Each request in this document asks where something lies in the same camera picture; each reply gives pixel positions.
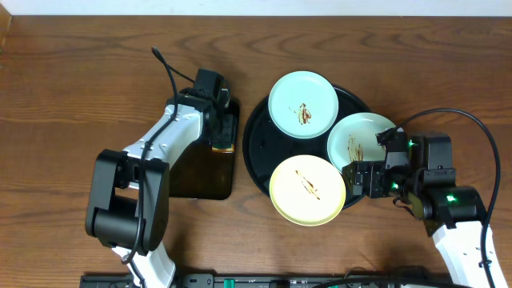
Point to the green yellow sponge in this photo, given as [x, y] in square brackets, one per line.
[225, 147]

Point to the yellow plate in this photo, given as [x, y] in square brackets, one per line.
[307, 190]

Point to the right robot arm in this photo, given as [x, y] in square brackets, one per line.
[418, 173]

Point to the black rectangular tray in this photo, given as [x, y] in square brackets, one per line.
[201, 173]

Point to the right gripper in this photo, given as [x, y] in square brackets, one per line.
[374, 170]

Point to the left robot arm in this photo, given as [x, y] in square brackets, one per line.
[128, 206]

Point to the black round tray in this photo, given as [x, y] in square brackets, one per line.
[265, 146]

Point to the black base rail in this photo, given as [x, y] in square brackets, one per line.
[210, 281]

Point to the light blue plate top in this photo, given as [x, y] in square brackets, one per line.
[303, 104]

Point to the light blue plate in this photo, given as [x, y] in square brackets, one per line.
[303, 104]
[354, 139]

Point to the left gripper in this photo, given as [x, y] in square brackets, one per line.
[223, 126]

